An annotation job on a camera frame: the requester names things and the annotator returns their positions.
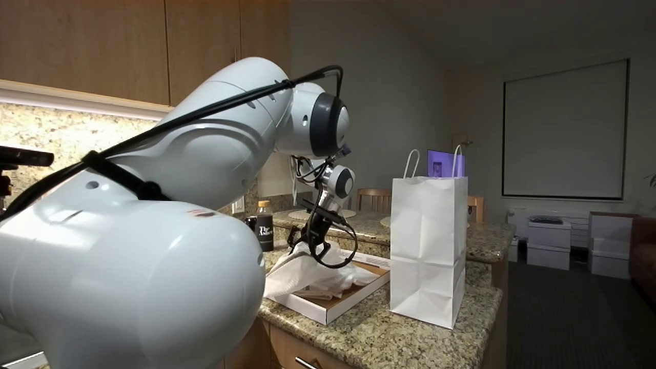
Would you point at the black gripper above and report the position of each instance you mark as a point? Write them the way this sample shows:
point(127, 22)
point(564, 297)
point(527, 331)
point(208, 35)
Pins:
point(319, 223)

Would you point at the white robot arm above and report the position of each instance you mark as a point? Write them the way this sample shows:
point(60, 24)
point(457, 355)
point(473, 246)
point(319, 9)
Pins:
point(136, 287)

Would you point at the white waffle towel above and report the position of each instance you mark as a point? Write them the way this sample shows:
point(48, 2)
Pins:
point(354, 280)

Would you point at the flat white cardboard box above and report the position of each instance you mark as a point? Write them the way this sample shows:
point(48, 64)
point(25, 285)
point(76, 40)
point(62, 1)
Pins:
point(331, 308)

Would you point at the white paper bag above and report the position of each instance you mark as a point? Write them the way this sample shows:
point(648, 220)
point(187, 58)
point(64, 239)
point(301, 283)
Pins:
point(426, 252)

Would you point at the purple bag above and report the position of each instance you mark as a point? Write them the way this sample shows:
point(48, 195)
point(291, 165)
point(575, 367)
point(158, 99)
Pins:
point(441, 165)

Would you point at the white storage box stack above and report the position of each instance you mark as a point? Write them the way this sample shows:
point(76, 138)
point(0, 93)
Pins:
point(547, 242)
point(611, 245)

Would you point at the dark bottle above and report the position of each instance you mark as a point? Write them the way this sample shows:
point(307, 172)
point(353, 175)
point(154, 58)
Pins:
point(263, 228)

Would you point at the wooden chair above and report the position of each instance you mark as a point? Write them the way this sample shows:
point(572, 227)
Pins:
point(476, 207)
point(374, 199)

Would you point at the white projector screen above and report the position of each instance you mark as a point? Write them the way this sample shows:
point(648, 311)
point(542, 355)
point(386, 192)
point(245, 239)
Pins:
point(566, 129)

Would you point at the white wall outlet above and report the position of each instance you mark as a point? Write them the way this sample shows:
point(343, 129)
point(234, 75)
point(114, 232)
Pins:
point(237, 206)

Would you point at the wooden wall cabinet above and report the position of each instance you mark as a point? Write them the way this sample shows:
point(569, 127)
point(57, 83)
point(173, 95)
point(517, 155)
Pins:
point(102, 41)

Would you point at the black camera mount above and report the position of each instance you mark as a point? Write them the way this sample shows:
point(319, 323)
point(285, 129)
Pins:
point(23, 156)

